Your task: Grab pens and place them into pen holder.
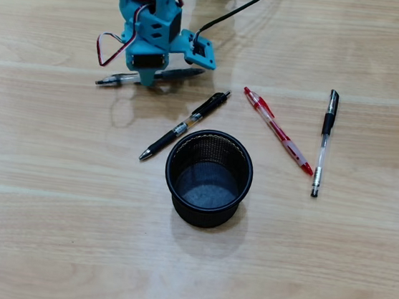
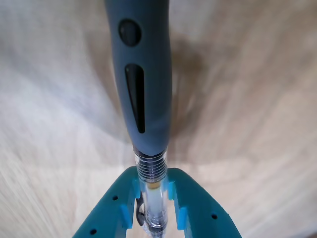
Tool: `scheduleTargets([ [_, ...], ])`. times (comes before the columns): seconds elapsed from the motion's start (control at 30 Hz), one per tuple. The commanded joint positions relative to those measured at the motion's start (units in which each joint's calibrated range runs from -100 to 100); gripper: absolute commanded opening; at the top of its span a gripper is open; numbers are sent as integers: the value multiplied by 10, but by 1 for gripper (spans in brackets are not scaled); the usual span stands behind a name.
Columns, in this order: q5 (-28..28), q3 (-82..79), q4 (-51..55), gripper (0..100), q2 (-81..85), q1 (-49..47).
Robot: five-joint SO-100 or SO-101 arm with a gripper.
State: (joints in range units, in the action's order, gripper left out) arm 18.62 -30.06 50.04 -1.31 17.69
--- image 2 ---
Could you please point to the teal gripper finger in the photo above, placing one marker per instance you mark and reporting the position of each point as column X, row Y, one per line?
column 203, row 213
column 111, row 213

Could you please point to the grey grip pen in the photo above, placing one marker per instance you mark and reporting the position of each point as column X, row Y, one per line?
column 153, row 99

